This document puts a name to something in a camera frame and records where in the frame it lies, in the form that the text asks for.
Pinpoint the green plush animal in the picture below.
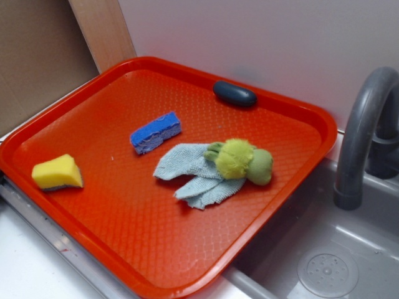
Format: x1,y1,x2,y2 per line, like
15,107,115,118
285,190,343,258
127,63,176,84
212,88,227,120
203,138,274,186

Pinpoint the light blue cloth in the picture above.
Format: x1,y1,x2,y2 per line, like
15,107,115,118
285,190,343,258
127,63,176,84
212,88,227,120
153,143,246,210

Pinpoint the orange plastic tray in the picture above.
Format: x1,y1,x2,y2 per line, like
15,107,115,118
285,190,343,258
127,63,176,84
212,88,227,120
1,57,337,298

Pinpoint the blue sponge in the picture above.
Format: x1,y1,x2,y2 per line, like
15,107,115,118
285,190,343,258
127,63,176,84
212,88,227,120
130,112,182,154

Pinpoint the dark grey oval stone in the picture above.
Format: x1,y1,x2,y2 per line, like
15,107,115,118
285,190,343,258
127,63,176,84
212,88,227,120
213,80,257,107

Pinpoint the yellow sponge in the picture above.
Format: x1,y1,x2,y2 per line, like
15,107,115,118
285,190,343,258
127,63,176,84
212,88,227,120
31,154,84,190

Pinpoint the grey plastic sink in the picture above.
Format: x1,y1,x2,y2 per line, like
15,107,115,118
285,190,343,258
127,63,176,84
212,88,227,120
229,157,399,299

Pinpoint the wooden board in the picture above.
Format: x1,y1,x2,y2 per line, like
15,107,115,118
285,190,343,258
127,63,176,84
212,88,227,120
69,0,137,73

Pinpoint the grey plastic faucet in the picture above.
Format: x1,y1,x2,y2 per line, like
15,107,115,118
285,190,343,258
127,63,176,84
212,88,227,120
334,67,398,211

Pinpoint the brown cardboard panel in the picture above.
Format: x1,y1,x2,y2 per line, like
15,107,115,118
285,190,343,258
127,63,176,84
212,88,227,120
1,1,99,135

